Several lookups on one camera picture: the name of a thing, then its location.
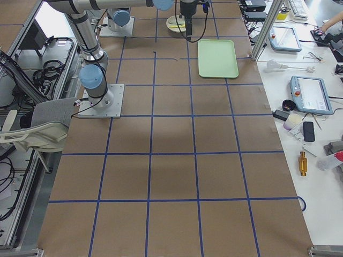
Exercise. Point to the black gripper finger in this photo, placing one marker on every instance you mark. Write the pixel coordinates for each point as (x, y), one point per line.
(188, 27)

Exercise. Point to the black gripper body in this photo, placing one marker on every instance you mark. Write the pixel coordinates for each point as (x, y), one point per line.
(186, 8)

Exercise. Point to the white round plate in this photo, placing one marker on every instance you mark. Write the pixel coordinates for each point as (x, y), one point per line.
(176, 20)

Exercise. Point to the yellow plastic fork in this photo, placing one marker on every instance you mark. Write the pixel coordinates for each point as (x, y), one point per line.
(175, 26)

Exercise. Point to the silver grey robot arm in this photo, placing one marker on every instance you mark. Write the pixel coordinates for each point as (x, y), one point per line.
(117, 18)
(76, 12)

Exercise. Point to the light green tray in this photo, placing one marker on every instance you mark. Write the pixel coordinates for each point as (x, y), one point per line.
(217, 59)

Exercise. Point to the yellow container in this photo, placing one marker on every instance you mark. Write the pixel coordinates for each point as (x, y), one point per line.
(283, 13)

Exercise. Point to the white plastic bulb tool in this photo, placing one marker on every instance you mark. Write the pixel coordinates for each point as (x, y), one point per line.
(273, 66)

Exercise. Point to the blue teach pendant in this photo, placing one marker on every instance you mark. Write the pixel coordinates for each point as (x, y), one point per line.
(310, 95)
(284, 39)

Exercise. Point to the white keyboard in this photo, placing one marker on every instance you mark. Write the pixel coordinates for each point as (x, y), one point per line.
(298, 9)

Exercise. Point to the black small bowl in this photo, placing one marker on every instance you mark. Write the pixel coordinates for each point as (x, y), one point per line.
(288, 105)

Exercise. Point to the black power adapter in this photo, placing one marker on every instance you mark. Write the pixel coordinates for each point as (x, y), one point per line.
(281, 115)

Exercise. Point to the white paper cup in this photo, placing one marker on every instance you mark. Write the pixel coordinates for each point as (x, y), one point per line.
(292, 121)

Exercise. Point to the black smartphone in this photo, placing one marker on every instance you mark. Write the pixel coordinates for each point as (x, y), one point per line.
(308, 132)

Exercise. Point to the grey office chair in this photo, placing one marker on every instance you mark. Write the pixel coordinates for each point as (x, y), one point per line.
(48, 130)

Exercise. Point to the gold metal cylinder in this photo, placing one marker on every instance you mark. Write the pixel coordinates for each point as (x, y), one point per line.
(302, 161)

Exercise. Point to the metal base plate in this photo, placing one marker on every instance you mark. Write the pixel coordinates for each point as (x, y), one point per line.
(125, 31)
(110, 105)

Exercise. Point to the aluminium frame post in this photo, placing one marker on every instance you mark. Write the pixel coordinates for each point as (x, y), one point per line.
(267, 25)

